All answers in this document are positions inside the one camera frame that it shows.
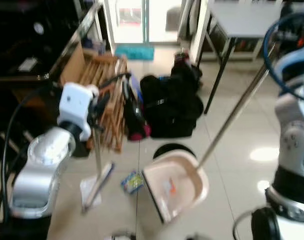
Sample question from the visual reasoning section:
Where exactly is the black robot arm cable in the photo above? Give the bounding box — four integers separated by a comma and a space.
0, 89, 60, 236

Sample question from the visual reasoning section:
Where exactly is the black plastic waste bin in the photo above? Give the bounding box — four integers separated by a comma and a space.
153, 143, 196, 161

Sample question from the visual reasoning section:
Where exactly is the black glossy cabinet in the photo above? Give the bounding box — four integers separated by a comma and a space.
0, 0, 103, 83

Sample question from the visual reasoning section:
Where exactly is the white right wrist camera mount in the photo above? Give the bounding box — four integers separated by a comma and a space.
277, 44, 304, 77

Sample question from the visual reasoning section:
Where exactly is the teal door mat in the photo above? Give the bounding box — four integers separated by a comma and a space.
114, 44, 155, 61

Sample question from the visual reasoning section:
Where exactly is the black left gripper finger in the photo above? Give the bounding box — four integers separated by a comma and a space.
96, 92, 113, 119

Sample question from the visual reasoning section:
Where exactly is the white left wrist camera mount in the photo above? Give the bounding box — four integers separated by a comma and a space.
57, 82, 96, 142

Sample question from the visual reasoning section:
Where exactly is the blue yellow snack packet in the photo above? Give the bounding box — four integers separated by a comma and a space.
121, 171, 144, 194

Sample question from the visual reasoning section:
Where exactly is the grey table with black legs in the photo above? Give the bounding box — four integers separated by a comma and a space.
193, 0, 293, 116

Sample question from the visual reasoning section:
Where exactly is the orange white litter scrap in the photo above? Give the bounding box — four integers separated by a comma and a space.
163, 179, 178, 197

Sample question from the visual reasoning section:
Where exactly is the white paper scrap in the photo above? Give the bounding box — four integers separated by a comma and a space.
80, 177, 109, 209

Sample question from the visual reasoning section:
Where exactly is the pink long-handled dustpan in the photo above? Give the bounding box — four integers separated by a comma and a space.
142, 42, 281, 224

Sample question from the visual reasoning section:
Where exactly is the long-handled broom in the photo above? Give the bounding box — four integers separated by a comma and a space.
82, 85, 115, 215

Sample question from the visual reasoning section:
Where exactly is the large black bag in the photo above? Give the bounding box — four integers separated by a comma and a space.
140, 64, 205, 139

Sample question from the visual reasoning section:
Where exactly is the blue robot arm cable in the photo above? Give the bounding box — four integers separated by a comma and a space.
264, 12, 304, 103

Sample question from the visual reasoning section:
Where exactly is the brown cardboard sheet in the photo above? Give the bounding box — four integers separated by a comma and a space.
59, 42, 88, 86

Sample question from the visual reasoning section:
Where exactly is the wooden slatted rack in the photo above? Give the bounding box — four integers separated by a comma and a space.
67, 52, 130, 152

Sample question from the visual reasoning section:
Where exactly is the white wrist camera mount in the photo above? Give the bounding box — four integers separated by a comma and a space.
57, 82, 96, 142
277, 44, 304, 77

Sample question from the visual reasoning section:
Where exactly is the slim black red bag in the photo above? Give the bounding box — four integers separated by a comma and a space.
122, 75, 152, 141

